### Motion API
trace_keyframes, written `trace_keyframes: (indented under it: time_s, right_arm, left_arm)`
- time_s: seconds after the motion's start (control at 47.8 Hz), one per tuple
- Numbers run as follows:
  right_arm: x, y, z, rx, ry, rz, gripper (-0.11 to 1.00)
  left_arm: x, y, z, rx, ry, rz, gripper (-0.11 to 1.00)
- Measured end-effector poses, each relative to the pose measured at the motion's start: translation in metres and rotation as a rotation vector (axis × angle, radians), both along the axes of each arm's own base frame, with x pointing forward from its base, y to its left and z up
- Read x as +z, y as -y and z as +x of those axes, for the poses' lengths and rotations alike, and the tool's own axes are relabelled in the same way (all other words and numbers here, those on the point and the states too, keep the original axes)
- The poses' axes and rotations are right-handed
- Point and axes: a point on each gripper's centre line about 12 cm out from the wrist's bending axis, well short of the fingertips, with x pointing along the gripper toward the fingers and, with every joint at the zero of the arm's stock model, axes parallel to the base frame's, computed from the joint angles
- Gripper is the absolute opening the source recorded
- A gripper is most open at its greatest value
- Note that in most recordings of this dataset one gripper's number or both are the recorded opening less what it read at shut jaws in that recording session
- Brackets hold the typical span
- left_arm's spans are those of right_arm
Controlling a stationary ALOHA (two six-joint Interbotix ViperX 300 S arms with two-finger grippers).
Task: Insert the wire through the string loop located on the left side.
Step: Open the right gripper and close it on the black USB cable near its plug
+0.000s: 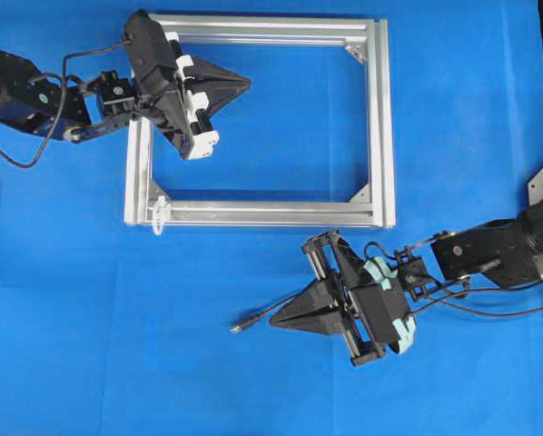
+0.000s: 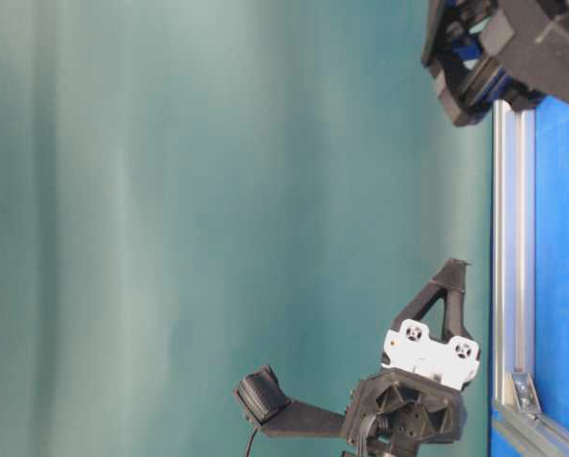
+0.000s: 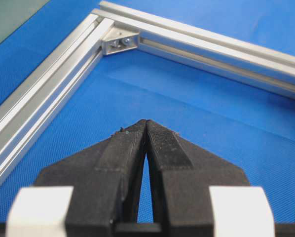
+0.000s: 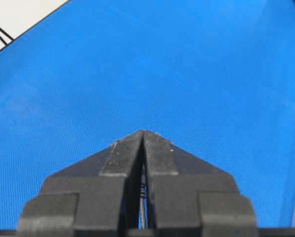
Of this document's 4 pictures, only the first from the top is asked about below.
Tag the black gripper teal tape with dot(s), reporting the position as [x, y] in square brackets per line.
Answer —
[358, 300]

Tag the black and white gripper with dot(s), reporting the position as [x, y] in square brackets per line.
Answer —
[178, 112]

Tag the black image-left robot arm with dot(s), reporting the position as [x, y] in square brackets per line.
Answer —
[64, 107]

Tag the black image-right robot arm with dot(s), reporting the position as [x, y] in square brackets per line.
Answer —
[508, 252]

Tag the silver aluminium extrusion frame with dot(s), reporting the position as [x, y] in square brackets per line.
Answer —
[374, 205]

